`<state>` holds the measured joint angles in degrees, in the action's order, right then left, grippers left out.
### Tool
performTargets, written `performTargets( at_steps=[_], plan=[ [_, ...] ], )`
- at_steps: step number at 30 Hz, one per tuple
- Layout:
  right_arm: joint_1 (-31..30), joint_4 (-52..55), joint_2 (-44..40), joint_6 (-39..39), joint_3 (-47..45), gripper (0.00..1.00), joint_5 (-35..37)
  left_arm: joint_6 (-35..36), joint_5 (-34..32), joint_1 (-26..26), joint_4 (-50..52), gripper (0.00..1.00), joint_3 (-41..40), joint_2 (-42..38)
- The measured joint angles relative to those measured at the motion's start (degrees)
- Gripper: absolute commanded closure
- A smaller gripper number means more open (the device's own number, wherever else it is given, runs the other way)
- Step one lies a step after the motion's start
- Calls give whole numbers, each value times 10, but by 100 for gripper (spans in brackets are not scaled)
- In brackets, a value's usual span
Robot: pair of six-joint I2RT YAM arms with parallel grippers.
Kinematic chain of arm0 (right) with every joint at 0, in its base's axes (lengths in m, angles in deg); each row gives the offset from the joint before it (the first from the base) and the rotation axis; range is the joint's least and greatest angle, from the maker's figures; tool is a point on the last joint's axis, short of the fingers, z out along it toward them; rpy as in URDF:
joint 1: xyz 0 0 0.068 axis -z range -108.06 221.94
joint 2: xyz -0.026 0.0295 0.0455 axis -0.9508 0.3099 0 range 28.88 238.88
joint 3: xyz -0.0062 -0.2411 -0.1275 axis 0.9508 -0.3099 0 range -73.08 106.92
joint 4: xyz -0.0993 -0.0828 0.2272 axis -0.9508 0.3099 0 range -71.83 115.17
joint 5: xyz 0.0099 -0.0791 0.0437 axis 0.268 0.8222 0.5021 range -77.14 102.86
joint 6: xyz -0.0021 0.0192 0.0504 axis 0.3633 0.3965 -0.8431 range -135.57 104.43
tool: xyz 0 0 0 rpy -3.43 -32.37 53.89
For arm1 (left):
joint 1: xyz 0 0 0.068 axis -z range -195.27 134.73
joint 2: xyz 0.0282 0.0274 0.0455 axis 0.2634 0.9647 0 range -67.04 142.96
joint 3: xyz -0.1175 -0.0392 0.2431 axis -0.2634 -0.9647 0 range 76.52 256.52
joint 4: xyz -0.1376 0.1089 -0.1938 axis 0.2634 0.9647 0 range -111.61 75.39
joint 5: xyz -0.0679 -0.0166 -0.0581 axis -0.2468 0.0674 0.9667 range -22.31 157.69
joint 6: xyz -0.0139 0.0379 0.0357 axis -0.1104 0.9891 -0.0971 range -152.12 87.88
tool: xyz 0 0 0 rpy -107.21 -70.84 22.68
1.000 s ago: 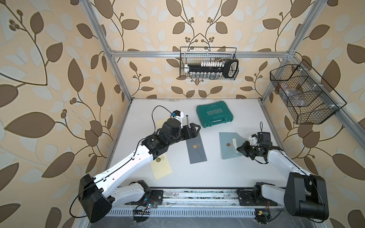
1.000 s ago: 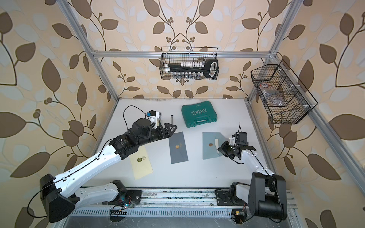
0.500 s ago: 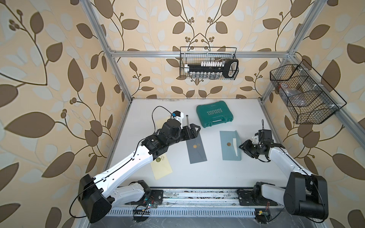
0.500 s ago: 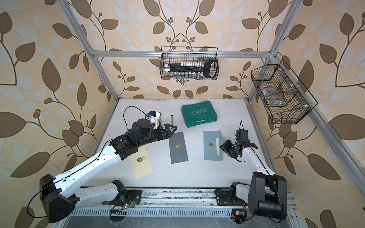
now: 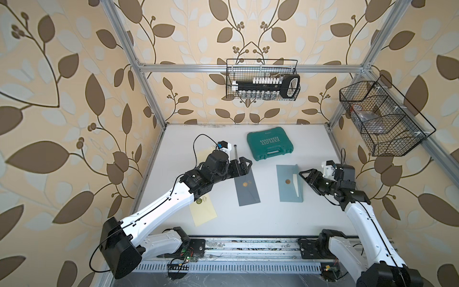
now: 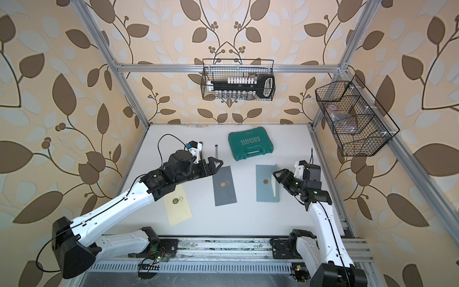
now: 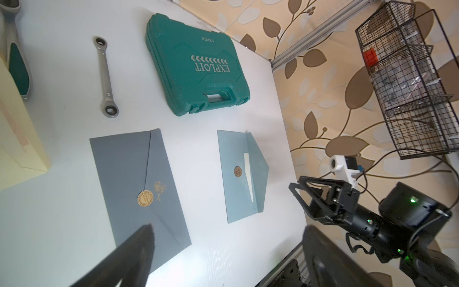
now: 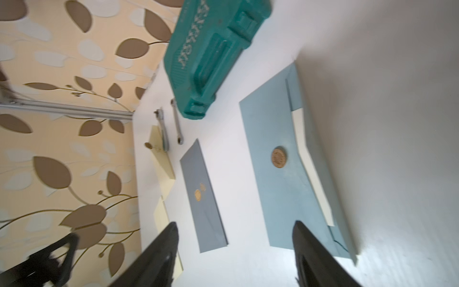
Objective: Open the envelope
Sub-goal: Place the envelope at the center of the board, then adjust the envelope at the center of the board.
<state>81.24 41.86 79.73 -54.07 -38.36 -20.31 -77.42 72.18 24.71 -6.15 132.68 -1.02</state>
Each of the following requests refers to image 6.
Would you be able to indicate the right small circuit board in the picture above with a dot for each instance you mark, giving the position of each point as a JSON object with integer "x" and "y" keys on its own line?
{"x": 300, "y": 273}

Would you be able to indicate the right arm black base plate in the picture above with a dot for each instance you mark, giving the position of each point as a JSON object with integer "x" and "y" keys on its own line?
{"x": 286, "y": 248}

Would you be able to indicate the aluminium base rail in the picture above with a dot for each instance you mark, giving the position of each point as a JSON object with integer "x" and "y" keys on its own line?
{"x": 211, "y": 255}

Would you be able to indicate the plastic bag in basket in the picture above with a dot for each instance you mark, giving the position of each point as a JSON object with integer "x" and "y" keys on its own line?
{"x": 343, "y": 122}

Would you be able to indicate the cream envelope green seal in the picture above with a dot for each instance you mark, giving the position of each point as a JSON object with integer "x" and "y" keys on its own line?
{"x": 177, "y": 206}

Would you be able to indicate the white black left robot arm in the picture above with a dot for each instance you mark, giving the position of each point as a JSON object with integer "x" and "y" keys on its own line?
{"x": 79, "y": 243}

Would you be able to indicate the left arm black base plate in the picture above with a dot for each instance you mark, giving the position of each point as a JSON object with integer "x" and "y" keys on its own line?
{"x": 156, "y": 248}

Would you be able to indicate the left small circuit board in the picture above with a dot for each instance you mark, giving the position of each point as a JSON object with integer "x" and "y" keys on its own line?
{"x": 152, "y": 263}

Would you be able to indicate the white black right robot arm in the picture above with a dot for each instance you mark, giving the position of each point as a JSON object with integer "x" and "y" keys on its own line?
{"x": 327, "y": 261}

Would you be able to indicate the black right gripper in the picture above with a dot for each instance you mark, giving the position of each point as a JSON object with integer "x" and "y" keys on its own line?
{"x": 285, "y": 177}

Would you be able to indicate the black wire basket right wall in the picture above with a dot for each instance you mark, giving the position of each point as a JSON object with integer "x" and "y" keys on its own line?
{"x": 353, "y": 97}

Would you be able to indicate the dark grey envelope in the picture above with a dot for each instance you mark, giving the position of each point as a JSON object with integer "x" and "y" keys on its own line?
{"x": 223, "y": 187}

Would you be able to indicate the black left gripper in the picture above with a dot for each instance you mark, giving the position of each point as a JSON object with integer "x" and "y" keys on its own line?
{"x": 205, "y": 172}

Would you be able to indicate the white card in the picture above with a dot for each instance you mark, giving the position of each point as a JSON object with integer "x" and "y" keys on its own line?
{"x": 275, "y": 187}

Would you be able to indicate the green plastic tool case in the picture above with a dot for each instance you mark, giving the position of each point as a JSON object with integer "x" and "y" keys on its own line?
{"x": 250, "y": 143}

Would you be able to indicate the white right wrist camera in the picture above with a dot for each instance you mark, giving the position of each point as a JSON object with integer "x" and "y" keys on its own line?
{"x": 299, "y": 169}

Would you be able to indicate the small circuit board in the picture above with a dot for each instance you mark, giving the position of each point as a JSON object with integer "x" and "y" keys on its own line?
{"x": 152, "y": 263}
{"x": 300, "y": 273}

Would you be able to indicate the aluminium frame back crossbar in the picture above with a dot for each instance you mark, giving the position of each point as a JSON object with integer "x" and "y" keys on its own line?
{"x": 198, "y": 68}

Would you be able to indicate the aluminium frame post left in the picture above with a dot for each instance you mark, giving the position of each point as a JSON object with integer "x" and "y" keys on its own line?
{"x": 83, "y": 12}

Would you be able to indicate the light blue-grey envelope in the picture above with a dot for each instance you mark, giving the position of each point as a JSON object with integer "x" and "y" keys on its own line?
{"x": 264, "y": 191}

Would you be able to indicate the black socket set holder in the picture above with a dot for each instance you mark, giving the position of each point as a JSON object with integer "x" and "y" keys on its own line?
{"x": 252, "y": 87}

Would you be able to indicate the black wire basket back wall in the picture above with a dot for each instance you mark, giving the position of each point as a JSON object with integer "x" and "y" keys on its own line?
{"x": 214, "y": 73}

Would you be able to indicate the black wire basket wall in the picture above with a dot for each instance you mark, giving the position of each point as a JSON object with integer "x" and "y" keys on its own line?
{"x": 214, "y": 73}
{"x": 353, "y": 97}

